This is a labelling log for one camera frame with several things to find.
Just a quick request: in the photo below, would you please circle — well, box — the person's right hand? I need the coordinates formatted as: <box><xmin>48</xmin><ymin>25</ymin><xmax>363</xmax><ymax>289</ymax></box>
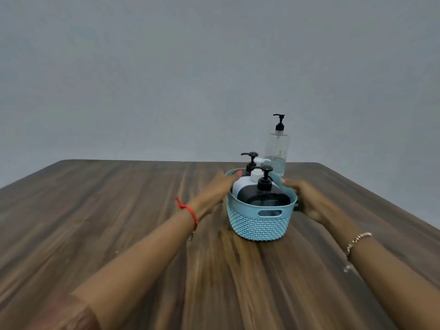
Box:
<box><xmin>280</xmin><ymin>178</ymin><xmax>339</xmax><ymax>226</ymax></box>

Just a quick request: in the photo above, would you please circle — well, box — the person's left hand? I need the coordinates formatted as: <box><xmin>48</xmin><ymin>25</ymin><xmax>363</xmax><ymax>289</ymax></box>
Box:
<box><xmin>187</xmin><ymin>170</ymin><xmax>243</xmax><ymax>222</ymax></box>

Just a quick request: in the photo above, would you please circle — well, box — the white square dispenser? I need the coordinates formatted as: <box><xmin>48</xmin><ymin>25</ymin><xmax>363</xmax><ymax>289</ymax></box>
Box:
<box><xmin>232</xmin><ymin>176</ymin><xmax>262</xmax><ymax>198</ymax></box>

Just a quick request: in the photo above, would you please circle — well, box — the black pump with short tube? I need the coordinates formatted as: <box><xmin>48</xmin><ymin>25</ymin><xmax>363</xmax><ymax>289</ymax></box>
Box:
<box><xmin>256</xmin><ymin>165</ymin><xmax>274</xmax><ymax>193</ymax></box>

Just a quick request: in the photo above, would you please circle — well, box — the small black pump head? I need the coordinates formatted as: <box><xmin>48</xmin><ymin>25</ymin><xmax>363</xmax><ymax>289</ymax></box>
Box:
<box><xmin>240</xmin><ymin>151</ymin><xmax>259</xmax><ymax>174</ymax></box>

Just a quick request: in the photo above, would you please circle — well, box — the teal plastic basket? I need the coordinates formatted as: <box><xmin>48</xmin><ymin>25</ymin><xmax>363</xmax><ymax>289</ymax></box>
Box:
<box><xmin>225</xmin><ymin>167</ymin><xmax>298</xmax><ymax>242</ymax></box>

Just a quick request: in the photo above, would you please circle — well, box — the tall clear plastic bottle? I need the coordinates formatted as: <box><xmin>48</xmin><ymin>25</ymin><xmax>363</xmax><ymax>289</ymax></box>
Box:
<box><xmin>264</xmin><ymin>129</ymin><xmax>291</xmax><ymax>178</ymax></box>

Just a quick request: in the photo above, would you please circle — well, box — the person's right forearm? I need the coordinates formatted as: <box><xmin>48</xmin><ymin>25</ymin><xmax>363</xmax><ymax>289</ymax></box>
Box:
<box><xmin>323</xmin><ymin>211</ymin><xmax>440</xmax><ymax>330</ymax></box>

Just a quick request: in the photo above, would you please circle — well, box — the person's left forearm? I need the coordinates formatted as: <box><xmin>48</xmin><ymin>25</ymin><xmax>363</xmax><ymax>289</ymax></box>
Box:
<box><xmin>68</xmin><ymin>206</ymin><xmax>200</xmax><ymax>330</ymax></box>

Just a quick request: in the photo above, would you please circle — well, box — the red thread bracelet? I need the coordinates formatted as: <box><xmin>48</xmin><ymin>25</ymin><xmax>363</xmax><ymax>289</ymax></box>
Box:
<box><xmin>174</xmin><ymin>196</ymin><xmax>199</xmax><ymax>232</ymax></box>

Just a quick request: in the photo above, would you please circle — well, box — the silver bead bracelet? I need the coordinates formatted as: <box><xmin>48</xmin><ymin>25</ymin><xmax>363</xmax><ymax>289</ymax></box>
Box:
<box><xmin>343</xmin><ymin>232</ymin><xmax>373</xmax><ymax>273</ymax></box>

